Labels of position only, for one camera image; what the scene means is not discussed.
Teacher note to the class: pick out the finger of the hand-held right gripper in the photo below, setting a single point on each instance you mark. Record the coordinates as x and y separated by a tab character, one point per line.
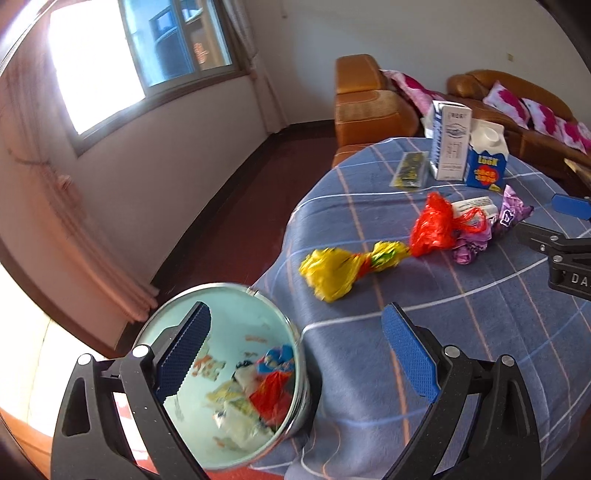
540	236
572	206

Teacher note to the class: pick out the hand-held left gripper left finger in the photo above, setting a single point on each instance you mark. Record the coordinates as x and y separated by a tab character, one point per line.
184	350

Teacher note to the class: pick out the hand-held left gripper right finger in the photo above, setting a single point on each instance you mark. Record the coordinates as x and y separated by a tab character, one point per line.
408	355

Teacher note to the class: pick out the white orange printed wrapper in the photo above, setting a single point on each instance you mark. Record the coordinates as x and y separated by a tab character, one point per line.
210	367

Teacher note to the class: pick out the light green metal bin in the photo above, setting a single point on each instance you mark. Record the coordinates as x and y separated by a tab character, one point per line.
240	323

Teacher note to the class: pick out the yellow green wrapper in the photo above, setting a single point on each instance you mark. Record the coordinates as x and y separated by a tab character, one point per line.
228	394

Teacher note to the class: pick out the blue snack wrapper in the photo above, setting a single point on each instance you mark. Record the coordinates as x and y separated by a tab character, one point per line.
277	360

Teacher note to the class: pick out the clear plastic bag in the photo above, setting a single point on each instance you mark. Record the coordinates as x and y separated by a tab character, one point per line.
244	427

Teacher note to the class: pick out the red plastic bag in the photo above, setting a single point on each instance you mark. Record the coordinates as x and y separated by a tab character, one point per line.
431	226
270	397

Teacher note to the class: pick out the purple snack wrapper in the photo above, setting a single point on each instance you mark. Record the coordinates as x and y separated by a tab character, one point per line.
512	212

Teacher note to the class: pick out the pink translucent wrapper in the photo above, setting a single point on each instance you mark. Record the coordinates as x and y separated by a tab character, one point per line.
471	247

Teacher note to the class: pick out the pink white floral pillow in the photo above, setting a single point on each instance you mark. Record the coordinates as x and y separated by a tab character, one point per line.
505	104
545	117
577	136
408	90

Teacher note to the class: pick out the blue plaid tablecloth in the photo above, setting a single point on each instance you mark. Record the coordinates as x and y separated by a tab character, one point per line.
485	314

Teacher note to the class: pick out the blue white carton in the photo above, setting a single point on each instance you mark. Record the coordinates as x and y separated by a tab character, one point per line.
485	166

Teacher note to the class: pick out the yellow plastic bag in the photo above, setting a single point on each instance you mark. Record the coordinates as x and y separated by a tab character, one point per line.
332	272

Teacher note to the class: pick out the tall white carton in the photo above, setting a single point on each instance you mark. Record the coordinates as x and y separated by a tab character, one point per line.
450	143

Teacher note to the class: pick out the dark green packet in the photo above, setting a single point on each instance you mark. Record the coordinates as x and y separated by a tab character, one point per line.
408	170

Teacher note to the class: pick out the brown leather sofa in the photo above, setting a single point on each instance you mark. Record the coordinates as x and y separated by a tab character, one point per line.
466	87

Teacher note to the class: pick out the wide pink curtain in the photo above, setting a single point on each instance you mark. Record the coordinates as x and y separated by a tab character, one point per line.
69	207

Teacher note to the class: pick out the brown leather armchair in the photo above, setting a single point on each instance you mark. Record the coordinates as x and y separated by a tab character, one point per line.
364	115

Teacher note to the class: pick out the narrow pink curtain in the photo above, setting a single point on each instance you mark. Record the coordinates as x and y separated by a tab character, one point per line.
258	69

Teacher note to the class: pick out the orange window paper decoration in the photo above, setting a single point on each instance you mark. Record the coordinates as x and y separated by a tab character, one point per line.
199	52

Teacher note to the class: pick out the wooden framed window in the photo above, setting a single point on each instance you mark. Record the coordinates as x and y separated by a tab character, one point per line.
138	46

